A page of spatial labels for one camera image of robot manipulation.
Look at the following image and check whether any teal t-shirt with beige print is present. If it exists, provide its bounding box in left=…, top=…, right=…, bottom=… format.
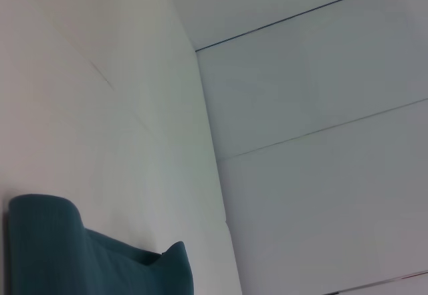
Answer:
left=7, top=193, right=195, bottom=295

